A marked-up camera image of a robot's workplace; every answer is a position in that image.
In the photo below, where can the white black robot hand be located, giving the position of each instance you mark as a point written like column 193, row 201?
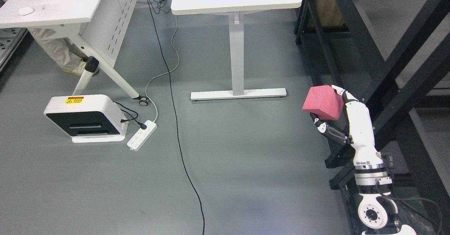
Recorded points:
column 360, row 136

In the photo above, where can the pink foam block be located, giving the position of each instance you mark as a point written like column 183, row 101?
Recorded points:
column 324, row 102

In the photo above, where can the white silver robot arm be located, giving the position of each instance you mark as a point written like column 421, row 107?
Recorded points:
column 377, row 209

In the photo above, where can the wooden panel behind shelf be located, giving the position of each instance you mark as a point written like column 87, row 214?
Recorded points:
column 329, row 13

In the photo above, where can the white standing desk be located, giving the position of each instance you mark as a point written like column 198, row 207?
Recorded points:
column 235, row 10

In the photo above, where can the white power strip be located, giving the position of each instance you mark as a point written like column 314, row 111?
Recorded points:
column 141, row 136

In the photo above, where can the white black floor device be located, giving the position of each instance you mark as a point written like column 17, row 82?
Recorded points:
column 87, row 118

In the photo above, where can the white folding table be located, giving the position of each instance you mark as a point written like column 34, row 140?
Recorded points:
column 96, row 27

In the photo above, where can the person leg beige trousers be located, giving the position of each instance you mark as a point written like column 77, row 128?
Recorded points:
column 66, row 54

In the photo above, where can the white computer mouse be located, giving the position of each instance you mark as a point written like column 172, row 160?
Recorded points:
column 24, row 11

